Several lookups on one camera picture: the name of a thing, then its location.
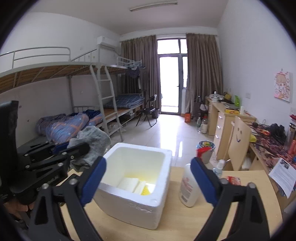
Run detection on white tissue stack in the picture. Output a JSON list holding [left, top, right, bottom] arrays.
[[117, 177, 146, 195]]

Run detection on gray sock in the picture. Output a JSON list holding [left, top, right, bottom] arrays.
[[67, 126, 111, 172]]

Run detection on yellow foam net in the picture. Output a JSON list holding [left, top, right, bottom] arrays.
[[141, 183, 156, 196]]

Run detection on person's left hand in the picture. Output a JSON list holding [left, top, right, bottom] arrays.
[[4, 200, 35, 216]]

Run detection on red snack packet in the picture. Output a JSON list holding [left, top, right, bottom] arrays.
[[226, 176, 241, 186]]

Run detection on blue plaid quilt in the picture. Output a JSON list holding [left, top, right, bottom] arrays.
[[36, 109, 103, 144]]

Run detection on white printed paper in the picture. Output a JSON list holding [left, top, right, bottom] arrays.
[[269, 158, 296, 198]]

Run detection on blue spray bottle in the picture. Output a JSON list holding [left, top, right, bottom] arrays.
[[213, 159, 225, 178]]

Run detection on white lotion pump bottle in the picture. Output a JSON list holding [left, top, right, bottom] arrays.
[[179, 163, 201, 207]]

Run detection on wooden smiley chair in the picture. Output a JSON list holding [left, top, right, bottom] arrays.
[[224, 116, 251, 171]]

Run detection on colourful round bucket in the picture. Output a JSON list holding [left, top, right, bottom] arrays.
[[196, 141, 215, 164]]

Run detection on white styrofoam box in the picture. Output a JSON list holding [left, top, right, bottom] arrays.
[[94, 143, 171, 230]]

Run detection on black headphones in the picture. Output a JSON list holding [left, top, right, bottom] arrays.
[[269, 123, 287, 145]]

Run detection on wooden desk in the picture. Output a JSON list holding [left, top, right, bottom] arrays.
[[205, 96, 296, 209]]

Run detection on metal bunk bed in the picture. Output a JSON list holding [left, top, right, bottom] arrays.
[[1, 47, 144, 146]]

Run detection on black folding chair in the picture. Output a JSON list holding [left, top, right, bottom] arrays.
[[136, 94, 158, 128]]

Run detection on right brown curtain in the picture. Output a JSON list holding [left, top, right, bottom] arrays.
[[185, 33, 223, 113]]

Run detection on brown curtain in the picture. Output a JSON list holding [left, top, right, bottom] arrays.
[[120, 35, 161, 108], [185, 33, 223, 113]]

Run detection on white air conditioner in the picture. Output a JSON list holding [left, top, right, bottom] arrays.
[[97, 36, 119, 49]]

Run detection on left brown curtain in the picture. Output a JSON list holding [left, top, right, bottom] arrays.
[[120, 35, 161, 108]]

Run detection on glass balcony door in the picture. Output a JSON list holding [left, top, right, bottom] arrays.
[[157, 38, 188, 115]]

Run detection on ceiling tube light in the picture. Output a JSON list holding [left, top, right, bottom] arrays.
[[129, 1, 178, 12]]

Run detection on pink cartoon wall picture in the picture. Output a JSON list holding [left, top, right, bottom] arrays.
[[274, 69, 292, 102]]

